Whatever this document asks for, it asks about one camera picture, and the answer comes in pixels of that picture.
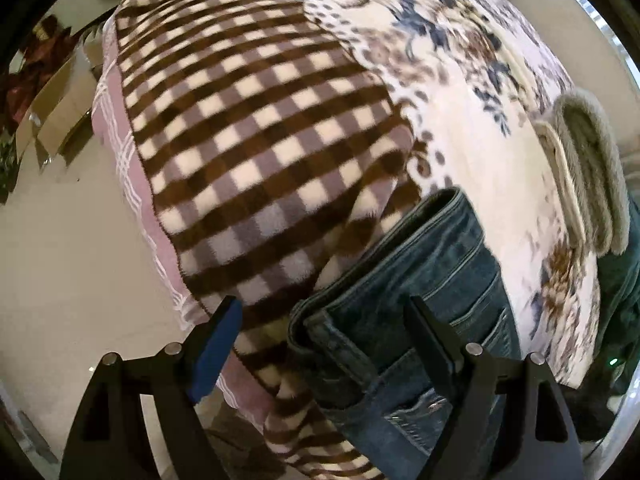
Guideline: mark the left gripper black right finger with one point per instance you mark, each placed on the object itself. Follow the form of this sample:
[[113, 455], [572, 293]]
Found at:
[[509, 418]]

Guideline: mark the dark blue denim jeans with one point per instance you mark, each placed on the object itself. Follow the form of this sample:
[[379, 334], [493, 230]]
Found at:
[[356, 354]]

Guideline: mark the dark green fleece blanket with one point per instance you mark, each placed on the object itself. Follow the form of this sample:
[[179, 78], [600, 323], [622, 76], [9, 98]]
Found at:
[[618, 333]]

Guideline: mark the folded grey-green towel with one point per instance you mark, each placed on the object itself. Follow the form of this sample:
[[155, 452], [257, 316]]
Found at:
[[579, 143]]

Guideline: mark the cardboard boxes on floor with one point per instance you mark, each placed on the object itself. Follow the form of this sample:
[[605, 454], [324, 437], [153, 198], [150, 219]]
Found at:
[[64, 102]]

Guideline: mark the pink plaid bed sheet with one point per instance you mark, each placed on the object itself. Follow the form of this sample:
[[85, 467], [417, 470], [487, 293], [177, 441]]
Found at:
[[111, 124]]

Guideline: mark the white headboard panel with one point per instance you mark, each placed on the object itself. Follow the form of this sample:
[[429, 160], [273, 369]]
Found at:
[[607, 31]]

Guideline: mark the floral fleece bed blanket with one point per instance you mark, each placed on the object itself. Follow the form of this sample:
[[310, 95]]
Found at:
[[283, 139]]

